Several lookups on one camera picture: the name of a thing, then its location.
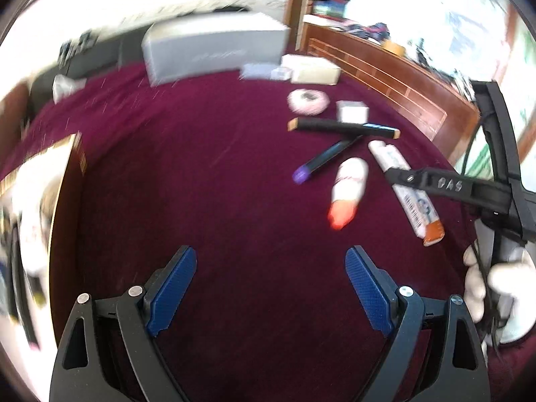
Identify white gloved right hand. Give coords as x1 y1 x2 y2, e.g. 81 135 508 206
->
463 246 535 344

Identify wooden low cabinet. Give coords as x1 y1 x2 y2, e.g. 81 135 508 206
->
300 24 479 165

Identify cream rectangular box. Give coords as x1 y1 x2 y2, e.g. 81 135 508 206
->
281 55 341 85

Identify black marker purple cap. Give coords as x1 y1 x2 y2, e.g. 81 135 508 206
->
292 136 361 184

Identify white bottle red cap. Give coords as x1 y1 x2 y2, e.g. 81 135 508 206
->
328 157 369 230

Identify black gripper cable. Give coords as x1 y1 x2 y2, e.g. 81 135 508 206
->
460 113 510 349

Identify white gold-edged tray box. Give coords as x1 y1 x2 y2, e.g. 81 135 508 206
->
1 133 85 401

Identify grey shoe box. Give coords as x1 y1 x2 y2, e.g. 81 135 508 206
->
142 12 289 86

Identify maroon bedspread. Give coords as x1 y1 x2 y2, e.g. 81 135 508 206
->
2 64 473 401

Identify white plastic bag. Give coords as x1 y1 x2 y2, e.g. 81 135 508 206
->
52 74 86 104

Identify small white square box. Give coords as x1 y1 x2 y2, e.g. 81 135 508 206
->
336 101 369 124

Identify black leather headboard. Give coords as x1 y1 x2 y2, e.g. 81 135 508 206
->
28 24 151 114

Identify black marker tan caps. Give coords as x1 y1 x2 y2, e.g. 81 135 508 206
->
287 117 402 140

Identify white orange tube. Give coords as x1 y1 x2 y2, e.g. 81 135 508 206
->
368 140 445 247

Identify barcode striped box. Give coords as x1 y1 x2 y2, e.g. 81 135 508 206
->
239 63 292 81

